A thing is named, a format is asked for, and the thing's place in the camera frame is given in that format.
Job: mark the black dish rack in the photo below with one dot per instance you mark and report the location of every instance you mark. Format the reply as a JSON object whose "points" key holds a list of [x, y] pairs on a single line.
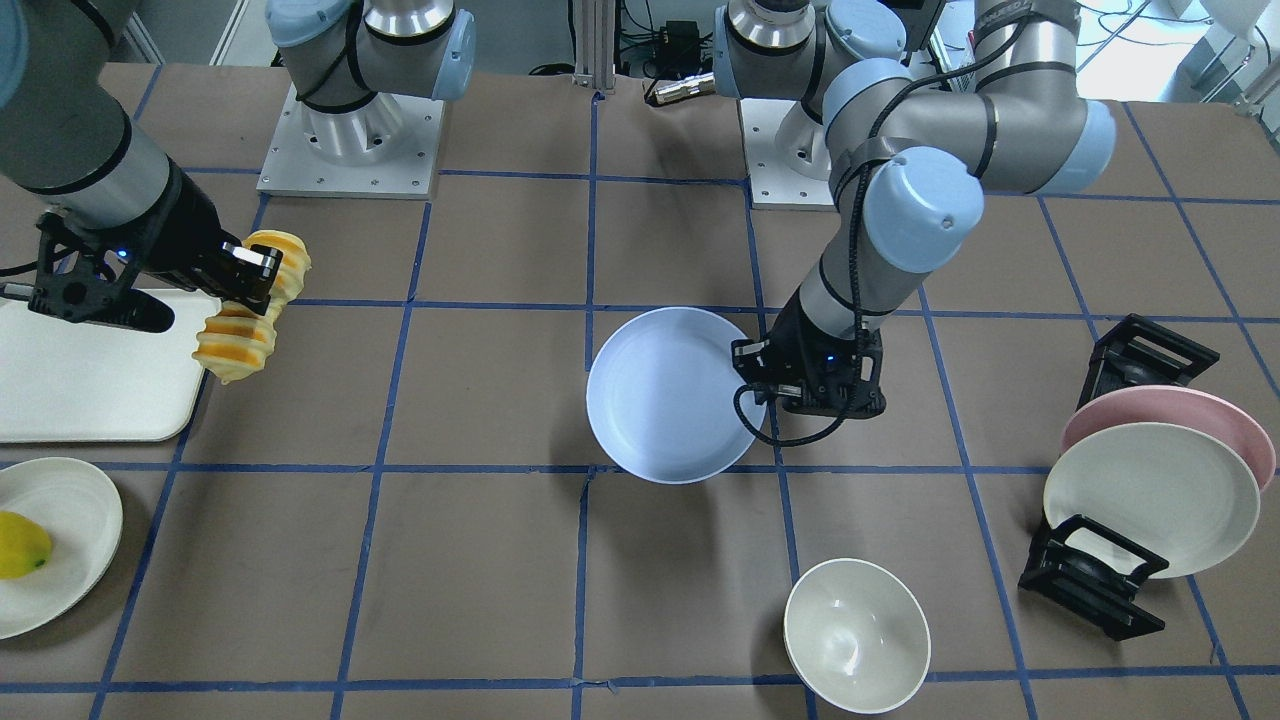
{"points": [[1136, 352]]}

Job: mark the aluminium frame post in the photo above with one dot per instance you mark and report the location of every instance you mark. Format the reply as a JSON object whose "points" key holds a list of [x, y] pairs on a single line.
{"points": [[594, 26]]}

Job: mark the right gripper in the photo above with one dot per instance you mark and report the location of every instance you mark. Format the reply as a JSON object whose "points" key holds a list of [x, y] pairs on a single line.
{"points": [[186, 232]]}

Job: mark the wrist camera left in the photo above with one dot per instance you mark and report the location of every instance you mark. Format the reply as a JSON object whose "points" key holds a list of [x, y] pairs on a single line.
{"points": [[842, 380]]}

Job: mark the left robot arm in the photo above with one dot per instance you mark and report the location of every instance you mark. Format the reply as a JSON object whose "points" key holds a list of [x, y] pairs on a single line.
{"points": [[909, 166]]}

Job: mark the white rectangular tray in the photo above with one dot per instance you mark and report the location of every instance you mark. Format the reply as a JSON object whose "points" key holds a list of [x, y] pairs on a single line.
{"points": [[64, 382]]}

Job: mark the cream bowl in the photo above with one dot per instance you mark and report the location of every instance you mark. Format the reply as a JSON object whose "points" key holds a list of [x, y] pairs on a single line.
{"points": [[856, 636]]}

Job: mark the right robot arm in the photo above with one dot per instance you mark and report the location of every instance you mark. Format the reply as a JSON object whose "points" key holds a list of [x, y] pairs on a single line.
{"points": [[118, 206]]}

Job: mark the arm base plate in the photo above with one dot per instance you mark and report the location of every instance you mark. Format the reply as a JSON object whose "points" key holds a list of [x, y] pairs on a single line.
{"points": [[386, 150], [788, 161]]}

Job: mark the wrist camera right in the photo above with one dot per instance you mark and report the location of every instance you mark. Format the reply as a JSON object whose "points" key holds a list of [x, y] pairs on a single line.
{"points": [[75, 283]]}

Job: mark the pink plate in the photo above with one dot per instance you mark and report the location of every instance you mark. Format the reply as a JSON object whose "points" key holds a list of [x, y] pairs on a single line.
{"points": [[1181, 406]]}

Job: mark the white round plate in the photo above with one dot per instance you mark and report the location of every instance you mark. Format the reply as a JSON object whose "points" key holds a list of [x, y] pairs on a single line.
{"points": [[80, 507]]}

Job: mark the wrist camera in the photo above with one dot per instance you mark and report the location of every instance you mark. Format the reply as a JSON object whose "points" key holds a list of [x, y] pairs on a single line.
{"points": [[75, 283], [842, 380]]}

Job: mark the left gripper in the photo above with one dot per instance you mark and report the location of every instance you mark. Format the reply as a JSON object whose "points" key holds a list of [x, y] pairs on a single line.
{"points": [[797, 335]]}

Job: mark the blue plate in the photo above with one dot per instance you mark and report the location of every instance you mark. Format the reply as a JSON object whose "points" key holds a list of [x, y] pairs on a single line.
{"points": [[662, 397]]}

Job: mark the yellow lemon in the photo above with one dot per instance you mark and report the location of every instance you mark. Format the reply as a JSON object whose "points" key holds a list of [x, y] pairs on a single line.
{"points": [[25, 546]]}

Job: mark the cream plate in rack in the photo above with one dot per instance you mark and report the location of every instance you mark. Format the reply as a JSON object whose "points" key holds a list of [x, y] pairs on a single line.
{"points": [[1173, 490]]}

